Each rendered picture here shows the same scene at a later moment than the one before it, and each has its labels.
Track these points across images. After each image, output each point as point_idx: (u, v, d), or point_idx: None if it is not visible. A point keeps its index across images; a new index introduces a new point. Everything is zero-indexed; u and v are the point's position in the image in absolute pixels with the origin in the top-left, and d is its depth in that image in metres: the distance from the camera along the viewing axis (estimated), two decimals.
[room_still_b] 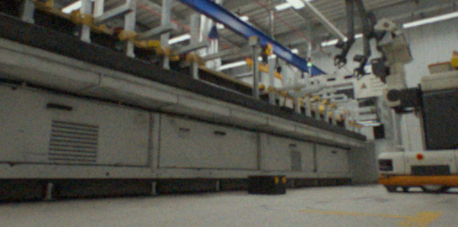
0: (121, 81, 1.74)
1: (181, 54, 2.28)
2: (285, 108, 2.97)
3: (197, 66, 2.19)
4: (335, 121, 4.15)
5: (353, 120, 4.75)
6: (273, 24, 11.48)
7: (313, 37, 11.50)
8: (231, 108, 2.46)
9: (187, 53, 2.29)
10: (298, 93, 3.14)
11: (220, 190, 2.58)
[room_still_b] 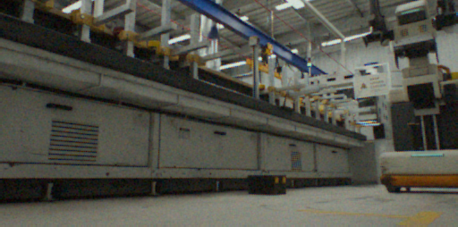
0: (121, 81, 1.74)
1: (181, 54, 2.28)
2: (285, 108, 2.97)
3: (197, 66, 2.19)
4: (335, 121, 4.15)
5: (353, 120, 4.75)
6: (273, 24, 11.48)
7: (313, 37, 11.50)
8: (231, 108, 2.46)
9: (187, 53, 2.29)
10: (298, 93, 3.14)
11: (220, 190, 2.58)
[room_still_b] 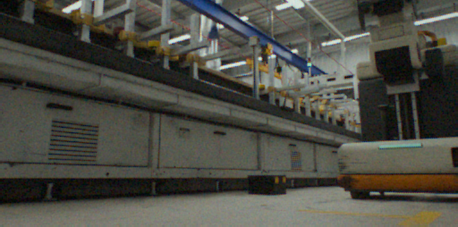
0: (121, 81, 1.74)
1: (181, 54, 2.28)
2: (285, 108, 2.97)
3: (197, 66, 2.19)
4: (335, 121, 4.15)
5: (353, 120, 4.75)
6: (273, 24, 11.48)
7: (313, 37, 11.50)
8: (231, 108, 2.46)
9: (187, 53, 2.29)
10: (298, 93, 3.14)
11: (220, 190, 2.58)
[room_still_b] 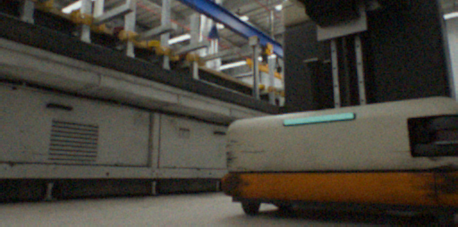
0: (121, 81, 1.74)
1: (181, 54, 2.28)
2: None
3: (197, 66, 2.19)
4: None
5: None
6: (273, 24, 11.48)
7: None
8: (231, 108, 2.46)
9: (187, 53, 2.29)
10: None
11: (220, 190, 2.58)
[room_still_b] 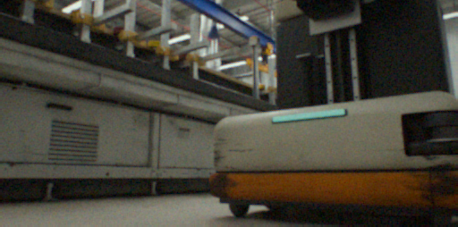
0: (121, 81, 1.74)
1: (181, 54, 2.28)
2: None
3: (197, 66, 2.19)
4: None
5: None
6: (273, 24, 11.48)
7: None
8: (231, 108, 2.46)
9: (187, 53, 2.29)
10: None
11: None
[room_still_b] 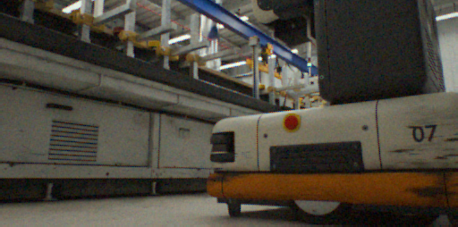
0: (121, 81, 1.74)
1: (181, 54, 2.28)
2: (285, 108, 2.97)
3: (197, 66, 2.19)
4: None
5: None
6: None
7: None
8: (231, 108, 2.46)
9: (187, 53, 2.29)
10: (298, 93, 3.14)
11: None
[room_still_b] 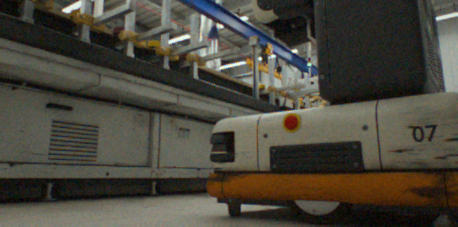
0: (121, 81, 1.74)
1: (181, 54, 2.28)
2: (285, 108, 2.97)
3: (197, 66, 2.19)
4: None
5: None
6: None
7: None
8: (231, 108, 2.46)
9: (187, 53, 2.29)
10: (298, 93, 3.14)
11: None
